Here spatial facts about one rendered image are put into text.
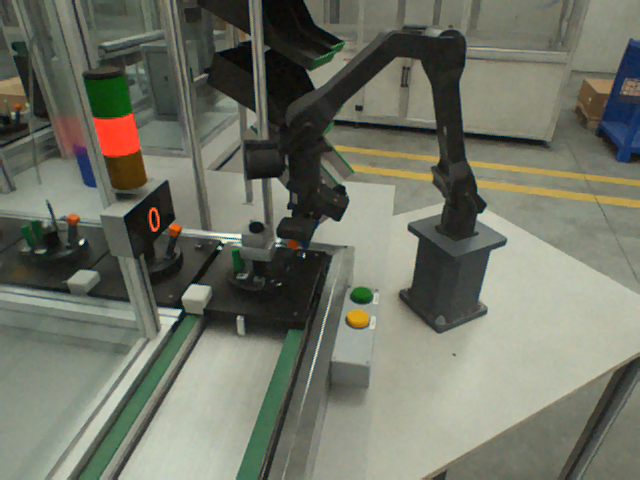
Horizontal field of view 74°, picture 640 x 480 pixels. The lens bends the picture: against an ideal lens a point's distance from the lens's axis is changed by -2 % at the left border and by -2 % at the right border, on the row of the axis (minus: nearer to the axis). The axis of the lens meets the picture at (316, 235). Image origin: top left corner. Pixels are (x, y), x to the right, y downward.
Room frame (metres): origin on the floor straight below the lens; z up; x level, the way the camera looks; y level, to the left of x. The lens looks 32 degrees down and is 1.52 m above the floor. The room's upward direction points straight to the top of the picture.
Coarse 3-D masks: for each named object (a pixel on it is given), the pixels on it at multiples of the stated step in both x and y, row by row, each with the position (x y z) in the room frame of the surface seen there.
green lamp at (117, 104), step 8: (88, 80) 0.55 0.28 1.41; (96, 80) 0.54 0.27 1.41; (104, 80) 0.55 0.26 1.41; (112, 80) 0.55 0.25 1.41; (120, 80) 0.56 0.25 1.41; (88, 88) 0.55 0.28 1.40; (96, 88) 0.54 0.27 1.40; (104, 88) 0.55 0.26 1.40; (112, 88) 0.55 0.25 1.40; (120, 88) 0.56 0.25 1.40; (88, 96) 0.55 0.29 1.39; (96, 96) 0.54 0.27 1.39; (104, 96) 0.54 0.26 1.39; (112, 96) 0.55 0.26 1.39; (120, 96) 0.56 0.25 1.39; (128, 96) 0.57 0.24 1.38; (96, 104) 0.54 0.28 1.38; (104, 104) 0.54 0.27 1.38; (112, 104) 0.55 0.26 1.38; (120, 104) 0.55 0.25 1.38; (128, 104) 0.57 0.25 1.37; (96, 112) 0.55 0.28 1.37; (104, 112) 0.54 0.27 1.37; (112, 112) 0.55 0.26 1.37; (120, 112) 0.55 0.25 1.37; (128, 112) 0.56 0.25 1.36
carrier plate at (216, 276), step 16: (224, 256) 0.81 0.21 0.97; (304, 256) 0.80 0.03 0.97; (320, 256) 0.81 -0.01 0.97; (208, 272) 0.74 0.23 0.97; (224, 272) 0.74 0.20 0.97; (304, 272) 0.75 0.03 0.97; (320, 272) 0.75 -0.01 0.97; (224, 288) 0.69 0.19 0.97; (288, 288) 0.69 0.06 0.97; (304, 288) 0.69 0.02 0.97; (208, 304) 0.64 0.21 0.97; (224, 304) 0.64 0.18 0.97; (240, 304) 0.64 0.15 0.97; (256, 304) 0.64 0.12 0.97; (272, 304) 0.64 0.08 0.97; (288, 304) 0.64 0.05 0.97; (304, 304) 0.64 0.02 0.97; (256, 320) 0.61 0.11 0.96; (272, 320) 0.60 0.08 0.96; (288, 320) 0.60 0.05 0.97; (304, 320) 0.60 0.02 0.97
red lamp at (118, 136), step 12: (96, 120) 0.55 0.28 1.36; (108, 120) 0.55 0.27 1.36; (120, 120) 0.55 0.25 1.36; (132, 120) 0.57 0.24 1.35; (108, 132) 0.54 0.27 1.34; (120, 132) 0.55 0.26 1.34; (132, 132) 0.56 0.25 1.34; (108, 144) 0.54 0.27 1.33; (120, 144) 0.55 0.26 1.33; (132, 144) 0.56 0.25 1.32
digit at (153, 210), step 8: (152, 200) 0.57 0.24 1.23; (144, 208) 0.55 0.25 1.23; (152, 208) 0.57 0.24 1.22; (160, 208) 0.59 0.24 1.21; (144, 216) 0.54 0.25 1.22; (152, 216) 0.56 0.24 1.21; (160, 216) 0.58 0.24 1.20; (152, 224) 0.56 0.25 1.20; (160, 224) 0.58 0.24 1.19; (152, 232) 0.55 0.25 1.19
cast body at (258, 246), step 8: (248, 224) 0.75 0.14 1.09; (256, 224) 0.73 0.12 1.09; (248, 232) 0.72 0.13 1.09; (256, 232) 0.72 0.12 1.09; (264, 232) 0.72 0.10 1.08; (248, 240) 0.71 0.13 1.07; (256, 240) 0.71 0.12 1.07; (264, 240) 0.71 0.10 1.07; (272, 240) 0.74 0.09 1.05; (240, 248) 0.72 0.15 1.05; (248, 248) 0.71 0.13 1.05; (256, 248) 0.71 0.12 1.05; (264, 248) 0.71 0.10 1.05; (272, 248) 0.72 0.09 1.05; (248, 256) 0.71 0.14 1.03; (256, 256) 0.71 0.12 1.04; (264, 256) 0.71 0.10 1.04; (272, 256) 0.72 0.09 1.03
